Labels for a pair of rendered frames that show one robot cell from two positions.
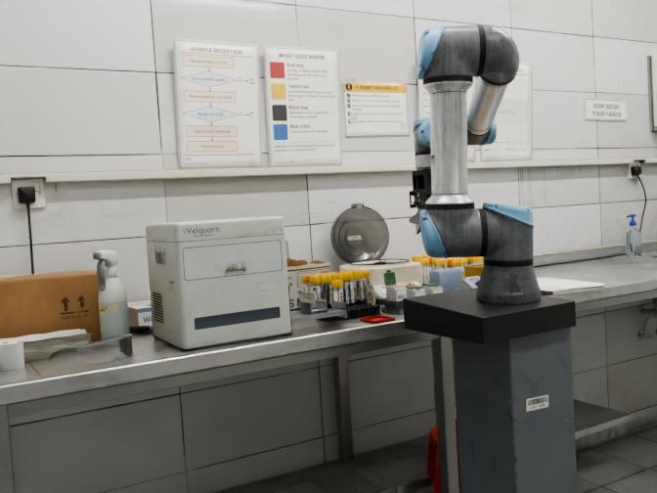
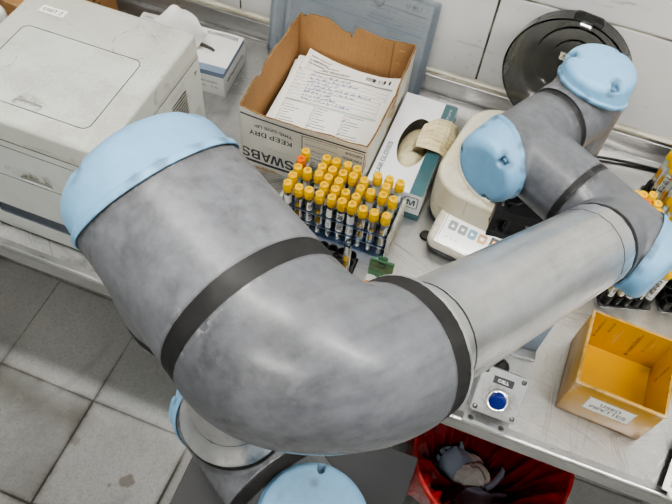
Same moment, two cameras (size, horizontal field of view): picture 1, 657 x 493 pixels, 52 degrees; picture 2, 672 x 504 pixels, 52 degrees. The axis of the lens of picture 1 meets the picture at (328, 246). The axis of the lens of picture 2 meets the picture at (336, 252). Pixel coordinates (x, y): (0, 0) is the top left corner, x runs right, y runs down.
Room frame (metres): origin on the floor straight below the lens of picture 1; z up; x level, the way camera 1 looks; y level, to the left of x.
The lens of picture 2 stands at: (1.50, -0.54, 1.89)
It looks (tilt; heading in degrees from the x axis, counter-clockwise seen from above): 56 degrees down; 45
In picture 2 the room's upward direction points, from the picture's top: 7 degrees clockwise
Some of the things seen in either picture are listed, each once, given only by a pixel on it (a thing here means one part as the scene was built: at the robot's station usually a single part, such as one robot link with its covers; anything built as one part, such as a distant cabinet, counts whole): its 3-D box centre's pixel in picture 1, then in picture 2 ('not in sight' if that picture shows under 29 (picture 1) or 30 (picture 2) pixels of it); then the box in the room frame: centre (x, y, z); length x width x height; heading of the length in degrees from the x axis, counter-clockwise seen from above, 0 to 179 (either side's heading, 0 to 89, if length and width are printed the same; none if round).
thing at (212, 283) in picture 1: (221, 277); (97, 135); (1.75, 0.28, 1.03); 0.31 x 0.27 x 0.30; 119
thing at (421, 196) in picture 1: (427, 189); (532, 195); (2.06, -0.31, 1.23); 0.09 x 0.08 x 0.12; 127
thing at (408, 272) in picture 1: (382, 280); (505, 192); (2.27, -0.18, 0.94); 0.30 x 0.24 x 0.12; 20
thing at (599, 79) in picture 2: (426, 136); (582, 104); (2.06, -0.32, 1.38); 0.09 x 0.08 x 0.11; 179
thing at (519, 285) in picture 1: (507, 278); not in sight; (1.63, -0.43, 0.99); 0.15 x 0.15 x 0.10
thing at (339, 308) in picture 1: (306, 311); not in sight; (1.76, 0.07, 0.92); 0.21 x 0.07 x 0.05; 119
